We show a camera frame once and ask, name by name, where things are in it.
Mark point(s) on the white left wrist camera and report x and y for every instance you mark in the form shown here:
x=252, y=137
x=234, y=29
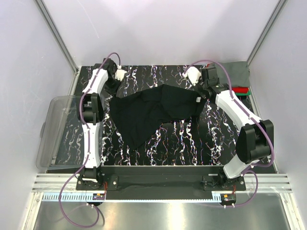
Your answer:
x=120, y=74

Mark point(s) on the white slotted cable duct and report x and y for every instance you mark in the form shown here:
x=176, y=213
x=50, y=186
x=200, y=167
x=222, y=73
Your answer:
x=74, y=197

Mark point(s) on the aluminium corner post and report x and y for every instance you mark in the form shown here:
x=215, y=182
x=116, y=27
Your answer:
x=267, y=28
x=55, y=32

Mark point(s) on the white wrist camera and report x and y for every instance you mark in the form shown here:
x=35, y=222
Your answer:
x=120, y=74
x=193, y=74

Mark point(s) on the left aluminium corner post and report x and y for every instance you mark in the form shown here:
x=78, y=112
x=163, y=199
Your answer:
x=55, y=32

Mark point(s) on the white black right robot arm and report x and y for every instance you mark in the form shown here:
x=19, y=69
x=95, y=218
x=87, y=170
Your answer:
x=256, y=136

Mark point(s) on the clear plastic bin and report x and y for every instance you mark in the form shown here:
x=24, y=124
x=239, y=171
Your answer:
x=62, y=142

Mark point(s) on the folded red t shirt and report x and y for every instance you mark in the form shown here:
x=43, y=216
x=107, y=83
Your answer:
x=241, y=90

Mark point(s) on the right aluminium corner post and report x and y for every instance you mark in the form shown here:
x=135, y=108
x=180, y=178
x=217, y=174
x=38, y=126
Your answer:
x=267, y=28

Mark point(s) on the folded green t shirt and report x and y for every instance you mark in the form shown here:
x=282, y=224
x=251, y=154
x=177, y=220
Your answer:
x=243, y=94

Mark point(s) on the aluminium frame rail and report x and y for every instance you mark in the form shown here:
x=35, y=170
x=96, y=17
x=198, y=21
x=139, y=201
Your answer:
x=265, y=183

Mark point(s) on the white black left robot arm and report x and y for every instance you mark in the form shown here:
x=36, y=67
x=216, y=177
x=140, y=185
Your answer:
x=91, y=113

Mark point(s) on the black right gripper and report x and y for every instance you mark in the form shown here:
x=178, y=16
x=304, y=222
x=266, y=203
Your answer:
x=204, y=90

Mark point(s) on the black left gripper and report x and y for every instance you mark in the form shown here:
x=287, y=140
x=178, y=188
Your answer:
x=111, y=84

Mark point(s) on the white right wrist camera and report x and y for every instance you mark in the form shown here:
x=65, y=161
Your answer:
x=193, y=74

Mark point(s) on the black marble pattern mat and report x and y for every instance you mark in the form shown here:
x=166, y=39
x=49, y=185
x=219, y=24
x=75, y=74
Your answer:
x=207, y=140

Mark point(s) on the black t shirt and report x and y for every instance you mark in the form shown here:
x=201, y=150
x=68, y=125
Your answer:
x=139, y=115

